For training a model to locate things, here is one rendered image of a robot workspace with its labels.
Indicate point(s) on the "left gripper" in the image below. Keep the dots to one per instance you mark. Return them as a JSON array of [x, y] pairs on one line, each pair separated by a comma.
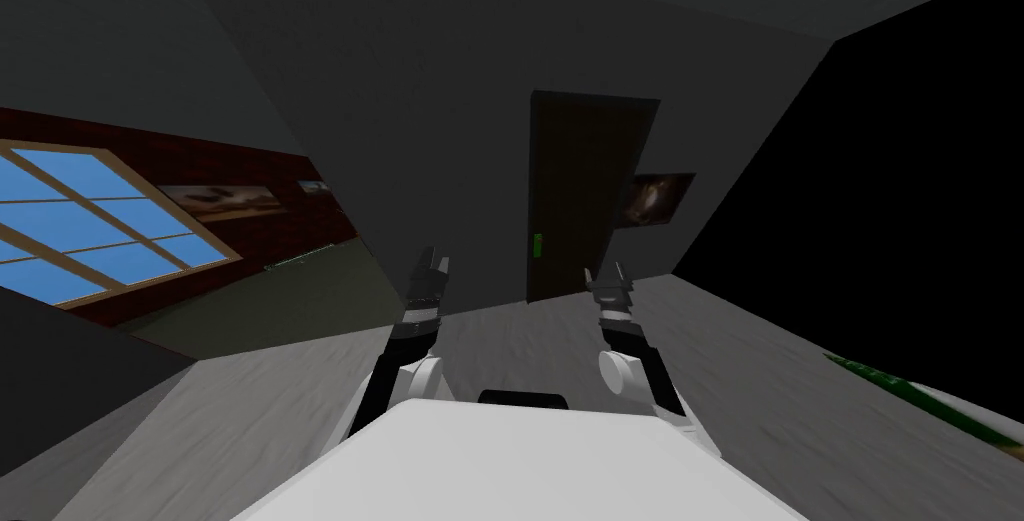
[[423, 289]]

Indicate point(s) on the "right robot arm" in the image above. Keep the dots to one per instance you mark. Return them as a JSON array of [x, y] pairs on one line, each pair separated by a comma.
[[640, 369]]

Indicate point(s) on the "small wall picture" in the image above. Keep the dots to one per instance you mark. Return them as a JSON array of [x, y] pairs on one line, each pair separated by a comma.
[[314, 186]]

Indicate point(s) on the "green and white furniture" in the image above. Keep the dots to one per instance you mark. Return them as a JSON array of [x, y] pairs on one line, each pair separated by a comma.
[[936, 405]]

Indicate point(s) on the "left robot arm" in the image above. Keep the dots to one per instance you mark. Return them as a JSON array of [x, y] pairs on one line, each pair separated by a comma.
[[400, 365]]

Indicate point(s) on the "brown landscape wall picture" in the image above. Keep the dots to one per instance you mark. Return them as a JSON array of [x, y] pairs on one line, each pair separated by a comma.
[[224, 201]]

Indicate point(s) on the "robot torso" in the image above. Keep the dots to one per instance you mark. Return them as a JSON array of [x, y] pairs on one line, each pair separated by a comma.
[[512, 465]]

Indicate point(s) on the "dark brown door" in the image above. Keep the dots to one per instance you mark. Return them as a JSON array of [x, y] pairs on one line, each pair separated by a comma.
[[580, 193]]

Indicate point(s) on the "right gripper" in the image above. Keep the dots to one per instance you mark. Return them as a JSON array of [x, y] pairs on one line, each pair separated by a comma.
[[611, 298]]

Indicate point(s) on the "wooden framed window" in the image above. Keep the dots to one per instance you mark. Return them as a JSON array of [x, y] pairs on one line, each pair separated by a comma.
[[88, 225]]

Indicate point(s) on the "dark swirl wall picture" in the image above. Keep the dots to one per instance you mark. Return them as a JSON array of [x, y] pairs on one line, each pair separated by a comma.
[[652, 199]]

